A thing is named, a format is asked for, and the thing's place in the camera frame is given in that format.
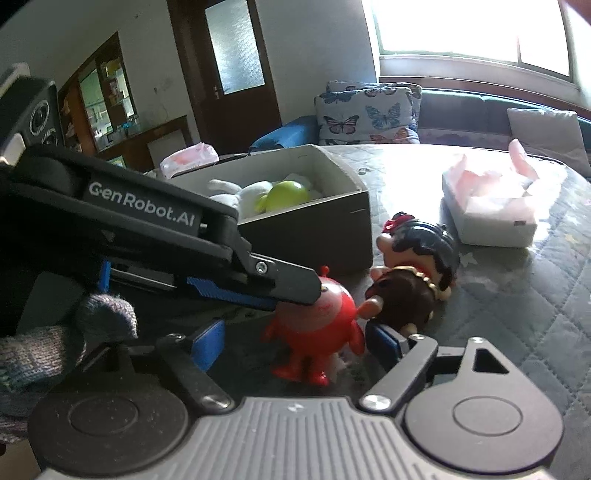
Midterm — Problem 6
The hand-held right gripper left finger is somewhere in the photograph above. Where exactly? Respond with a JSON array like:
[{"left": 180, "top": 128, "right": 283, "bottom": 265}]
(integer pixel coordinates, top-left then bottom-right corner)
[{"left": 115, "top": 318, "right": 235, "bottom": 414}]

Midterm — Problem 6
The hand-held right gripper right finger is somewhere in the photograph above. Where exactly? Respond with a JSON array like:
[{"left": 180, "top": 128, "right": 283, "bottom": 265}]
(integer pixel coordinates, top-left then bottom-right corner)
[{"left": 359, "top": 322, "right": 521, "bottom": 412}]

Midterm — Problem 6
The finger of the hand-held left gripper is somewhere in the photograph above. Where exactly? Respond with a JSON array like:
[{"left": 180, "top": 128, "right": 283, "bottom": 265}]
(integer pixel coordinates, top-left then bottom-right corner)
[
  {"left": 186, "top": 276, "right": 279, "bottom": 310},
  {"left": 228, "top": 224, "right": 323, "bottom": 306}
]

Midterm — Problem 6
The grey cardboard box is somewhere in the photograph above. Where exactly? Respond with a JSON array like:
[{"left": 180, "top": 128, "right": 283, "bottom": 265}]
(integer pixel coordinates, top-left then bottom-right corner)
[{"left": 168, "top": 144, "right": 374, "bottom": 278}]

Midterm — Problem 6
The red round toy figure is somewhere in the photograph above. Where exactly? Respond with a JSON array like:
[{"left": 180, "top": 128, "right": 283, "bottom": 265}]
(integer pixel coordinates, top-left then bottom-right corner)
[{"left": 263, "top": 265, "right": 365, "bottom": 387}]

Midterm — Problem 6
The black-haired doll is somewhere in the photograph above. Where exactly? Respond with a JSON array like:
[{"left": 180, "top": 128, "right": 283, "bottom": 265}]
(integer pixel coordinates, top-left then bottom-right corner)
[{"left": 361, "top": 212, "right": 461, "bottom": 337}]

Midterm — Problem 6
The green round toy figure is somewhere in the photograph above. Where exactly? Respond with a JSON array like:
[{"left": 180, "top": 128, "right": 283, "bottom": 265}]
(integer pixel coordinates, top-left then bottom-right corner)
[{"left": 256, "top": 181, "right": 311, "bottom": 214}]

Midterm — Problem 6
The white plush rabbit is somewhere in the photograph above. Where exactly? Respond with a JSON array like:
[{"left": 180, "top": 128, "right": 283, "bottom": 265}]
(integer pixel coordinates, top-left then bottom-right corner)
[{"left": 208, "top": 172, "right": 324, "bottom": 217}]

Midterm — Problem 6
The person's left hand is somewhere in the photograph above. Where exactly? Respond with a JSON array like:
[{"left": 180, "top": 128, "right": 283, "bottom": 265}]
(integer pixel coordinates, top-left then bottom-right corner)
[{"left": 0, "top": 294, "right": 139, "bottom": 402}]

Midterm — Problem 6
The low wooden sideboard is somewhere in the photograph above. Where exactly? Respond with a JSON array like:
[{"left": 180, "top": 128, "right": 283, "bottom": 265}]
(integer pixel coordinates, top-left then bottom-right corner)
[{"left": 97, "top": 115, "right": 195, "bottom": 174}]

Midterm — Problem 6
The white panel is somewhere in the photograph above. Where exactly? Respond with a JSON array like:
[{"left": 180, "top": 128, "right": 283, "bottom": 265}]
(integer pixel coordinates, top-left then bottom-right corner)
[{"left": 148, "top": 133, "right": 183, "bottom": 169}]

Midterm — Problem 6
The pink plastic bag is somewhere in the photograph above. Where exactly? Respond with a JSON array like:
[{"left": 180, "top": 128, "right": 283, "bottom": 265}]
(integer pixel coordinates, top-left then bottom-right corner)
[{"left": 159, "top": 142, "right": 220, "bottom": 178}]

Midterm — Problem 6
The tall wooden display cabinet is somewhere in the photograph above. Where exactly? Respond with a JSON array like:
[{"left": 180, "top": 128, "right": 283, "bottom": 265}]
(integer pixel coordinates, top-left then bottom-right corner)
[{"left": 58, "top": 32, "right": 139, "bottom": 155}]

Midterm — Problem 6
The dark wooden door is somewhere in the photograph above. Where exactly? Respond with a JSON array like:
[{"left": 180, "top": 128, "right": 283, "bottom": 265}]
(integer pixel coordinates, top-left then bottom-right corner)
[{"left": 167, "top": 0, "right": 283, "bottom": 155}]

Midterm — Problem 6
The grey star quilt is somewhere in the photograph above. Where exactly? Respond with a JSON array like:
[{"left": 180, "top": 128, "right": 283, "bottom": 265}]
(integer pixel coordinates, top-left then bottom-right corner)
[{"left": 222, "top": 143, "right": 591, "bottom": 464}]

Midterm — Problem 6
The white tissue pack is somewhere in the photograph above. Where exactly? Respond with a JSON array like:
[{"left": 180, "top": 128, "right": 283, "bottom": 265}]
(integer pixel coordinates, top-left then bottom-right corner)
[{"left": 441, "top": 138, "right": 541, "bottom": 248}]

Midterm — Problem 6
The butterfly print pillow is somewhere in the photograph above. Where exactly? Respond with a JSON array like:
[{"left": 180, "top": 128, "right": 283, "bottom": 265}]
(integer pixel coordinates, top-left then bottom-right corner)
[
  {"left": 327, "top": 80, "right": 423, "bottom": 100},
  {"left": 315, "top": 87, "right": 419, "bottom": 146}
]

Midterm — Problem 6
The teal sofa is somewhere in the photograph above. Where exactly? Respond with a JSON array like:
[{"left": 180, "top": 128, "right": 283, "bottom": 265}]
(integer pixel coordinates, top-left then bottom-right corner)
[{"left": 249, "top": 85, "right": 591, "bottom": 181}]

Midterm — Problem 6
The grey pillow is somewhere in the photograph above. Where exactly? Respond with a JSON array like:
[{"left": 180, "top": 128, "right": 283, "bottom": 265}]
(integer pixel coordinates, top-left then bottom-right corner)
[{"left": 506, "top": 108, "right": 591, "bottom": 178}]

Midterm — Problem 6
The bright window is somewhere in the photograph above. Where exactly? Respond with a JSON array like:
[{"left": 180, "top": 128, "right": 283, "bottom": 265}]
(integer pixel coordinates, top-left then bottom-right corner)
[{"left": 362, "top": 0, "right": 580, "bottom": 86}]

